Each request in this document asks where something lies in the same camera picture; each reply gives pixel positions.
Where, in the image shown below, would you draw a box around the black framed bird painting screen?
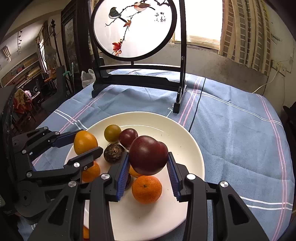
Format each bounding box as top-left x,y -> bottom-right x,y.
90,0 -> 187,114

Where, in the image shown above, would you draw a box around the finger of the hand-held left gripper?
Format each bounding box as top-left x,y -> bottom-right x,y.
25,146 -> 104,186
11,127 -> 85,160

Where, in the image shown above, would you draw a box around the wooden coat stand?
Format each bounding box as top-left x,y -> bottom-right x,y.
50,20 -> 62,67

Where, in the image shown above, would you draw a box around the blue plaid tablecloth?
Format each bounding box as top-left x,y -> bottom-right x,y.
17,70 -> 294,241

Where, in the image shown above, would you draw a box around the white ceramic plate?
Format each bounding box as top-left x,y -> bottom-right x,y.
64,112 -> 205,241

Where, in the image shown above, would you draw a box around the wall bookshelf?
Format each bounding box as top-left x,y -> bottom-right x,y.
0,53 -> 43,87

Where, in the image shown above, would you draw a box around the standing fan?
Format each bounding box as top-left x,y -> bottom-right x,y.
43,45 -> 58,72

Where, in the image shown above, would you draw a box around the brick pattern curtain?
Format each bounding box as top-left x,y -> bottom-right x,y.
217,0 -> 272,76

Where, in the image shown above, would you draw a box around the ceiling track lights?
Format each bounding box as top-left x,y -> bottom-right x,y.
16,30 -> 23,54

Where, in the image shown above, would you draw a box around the wall outlet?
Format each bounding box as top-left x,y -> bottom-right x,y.
270,60 -> 292,75

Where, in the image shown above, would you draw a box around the large dark red plum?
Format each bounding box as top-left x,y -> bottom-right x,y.
129,136 -> 169,176

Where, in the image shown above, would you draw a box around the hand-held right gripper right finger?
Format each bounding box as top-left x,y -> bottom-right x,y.
167,152 -> 270,241

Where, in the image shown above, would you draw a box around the red clothes pile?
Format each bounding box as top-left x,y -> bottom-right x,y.
14,89 -> 31,114

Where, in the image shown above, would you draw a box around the window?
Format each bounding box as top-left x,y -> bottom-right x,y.
171,0 -> 223,50

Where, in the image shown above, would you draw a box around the dark framed painting panel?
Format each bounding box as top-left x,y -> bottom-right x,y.
60,0 -> 93,88

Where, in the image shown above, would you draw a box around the dark chair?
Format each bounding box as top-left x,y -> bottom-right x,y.
42,65 -> 66,109

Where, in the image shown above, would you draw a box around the yellowish round fruit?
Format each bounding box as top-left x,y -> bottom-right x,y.
104,124 -> 122,143

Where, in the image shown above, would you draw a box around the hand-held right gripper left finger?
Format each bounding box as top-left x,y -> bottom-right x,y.
28,152 -> 130,241

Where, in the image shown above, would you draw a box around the white power cable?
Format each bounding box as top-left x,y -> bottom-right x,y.
252,69 -> 279,94

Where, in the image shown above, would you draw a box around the white plastic bag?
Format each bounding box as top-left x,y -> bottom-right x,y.
80,69 -> 96,88

